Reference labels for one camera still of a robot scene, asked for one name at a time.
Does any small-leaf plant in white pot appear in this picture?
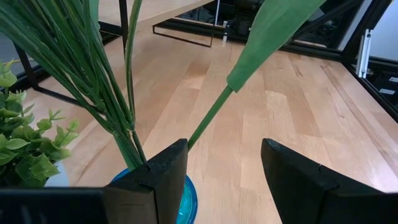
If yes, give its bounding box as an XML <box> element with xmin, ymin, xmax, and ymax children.
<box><xmin>0</xmin><ymin>60</ymin><xmax>80</xmax><ymax>188</ymax></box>

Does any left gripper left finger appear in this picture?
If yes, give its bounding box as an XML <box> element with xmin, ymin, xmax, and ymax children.
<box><xmin>104</xmin><ymin>138</ymin><xmax>189</xmax><ymax>224</ymax></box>

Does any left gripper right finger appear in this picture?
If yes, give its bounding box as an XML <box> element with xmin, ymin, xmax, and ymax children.
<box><xmin>260</xmin><ymin>138</ymin><xmax>398</xmax><ymax>224</ymax></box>

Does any teal glass vase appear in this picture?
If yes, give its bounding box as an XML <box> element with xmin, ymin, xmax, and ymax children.
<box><xmin>110</xmin><ymin>167</ymin><xmax>199</xmax><ymax>224</ymax></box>

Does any white cable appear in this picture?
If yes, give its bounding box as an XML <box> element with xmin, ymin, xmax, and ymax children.
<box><xmin>213</xmin><ymin>0</ymin><xmax>221</xmax><ymax>26</ymax></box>

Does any dark red artificial tulip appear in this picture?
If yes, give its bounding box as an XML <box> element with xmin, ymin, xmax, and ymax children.
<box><xmin>187</xmin><ymin>0</ymin><xmax>327</xmax><ymax>152</ymax></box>

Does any green flower stems bundle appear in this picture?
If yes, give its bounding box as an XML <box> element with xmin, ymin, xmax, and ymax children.
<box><xmin>0</xmin><ymin>0</ymin><xmax>147</xmax><ymax>171</ymax></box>

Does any silver aluminium bracket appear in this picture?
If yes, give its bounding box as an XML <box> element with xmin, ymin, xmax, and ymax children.
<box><xmin>356</xmin><ymin>28</ymin><xmax>373</xmax><ymax>78</ymax></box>

